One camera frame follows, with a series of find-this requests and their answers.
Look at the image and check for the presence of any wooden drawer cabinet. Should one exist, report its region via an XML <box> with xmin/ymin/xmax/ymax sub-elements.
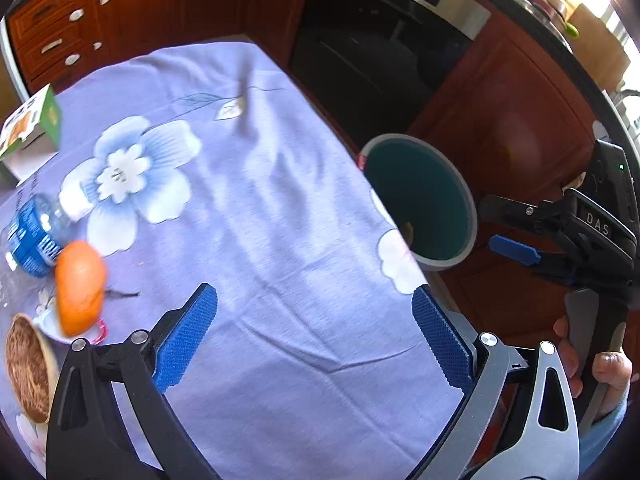
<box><xmin>7</xmin><ymin>0</ymin><xmax>311</xmax><ymax>93</ymax></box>

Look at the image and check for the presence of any blue label water bottle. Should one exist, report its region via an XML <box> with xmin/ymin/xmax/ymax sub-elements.
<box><xmin>5</xmin><ymin>175</ymin><xmax>98</xmax><ymax>278</ymax></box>

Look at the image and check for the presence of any purple floral tablecloth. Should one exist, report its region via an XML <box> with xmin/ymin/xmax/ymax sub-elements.
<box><xmin>0</xmin><ymin>40</ymin><xmax>473</xmax><ymax>480</ymax></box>

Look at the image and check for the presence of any built-in black oven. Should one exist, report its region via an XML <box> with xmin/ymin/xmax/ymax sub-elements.
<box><xmin>290</xmin><ymin>0</ymin><xmax>493</xmax><ymax>148</ymax></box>

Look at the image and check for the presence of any small white cup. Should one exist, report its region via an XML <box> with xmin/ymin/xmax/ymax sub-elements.
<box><xmin>32</xmin><ymin>305</ymin><xmax>108</xmax><ymax>345</ymax></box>

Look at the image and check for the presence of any teal trash bin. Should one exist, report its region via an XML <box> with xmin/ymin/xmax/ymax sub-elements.
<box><xmin>357</xmin><ymin>134</ymin><xmax>478</xmax><ymax>272</ymax></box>

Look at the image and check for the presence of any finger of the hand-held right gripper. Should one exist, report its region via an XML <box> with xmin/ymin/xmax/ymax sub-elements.
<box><xmin>479</xmin><ymin>194</ymin><xmax>576</xmax><ymax>233</ymax></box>
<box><xmin>489</xmin><ymin>235</ymin><xmax>576</xmax><ymax>286</ymax></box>

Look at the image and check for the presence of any person's right hand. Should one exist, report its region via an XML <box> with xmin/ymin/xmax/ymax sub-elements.
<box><xmin>554</xmin><ymin>314</ymin><xmax>632</xmax><ymax>401</ymax></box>

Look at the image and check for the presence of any green and white carton box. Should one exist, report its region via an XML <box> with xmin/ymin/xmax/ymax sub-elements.
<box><xmin>0</xmin><ymin>84</ymin><xmax>63</xmax><ymax>183</ymax></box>

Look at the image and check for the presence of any orange oval object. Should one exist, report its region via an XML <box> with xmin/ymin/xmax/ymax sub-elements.
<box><xmin>54</xmin><ymin>240</ymin><xmax>107</xmax><ymax>337</ymax></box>

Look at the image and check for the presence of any wooden door cabinet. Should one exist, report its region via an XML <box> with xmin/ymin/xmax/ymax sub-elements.
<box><xmin>407</xmin><ymin>10</ymin><xmax>621</xmax><ymax>351</ymax></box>

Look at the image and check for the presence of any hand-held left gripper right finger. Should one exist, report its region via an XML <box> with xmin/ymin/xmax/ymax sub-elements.
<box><xmin>410</xmin><ymin>285</ymin><xmax>581</xmax><ymax>480</ymax></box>

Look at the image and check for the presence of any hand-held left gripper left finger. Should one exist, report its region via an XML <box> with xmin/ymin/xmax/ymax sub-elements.
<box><xmin>46</xmin><ymin>283</ymin><xmax>221</xmax><ymax>480</ymax></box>

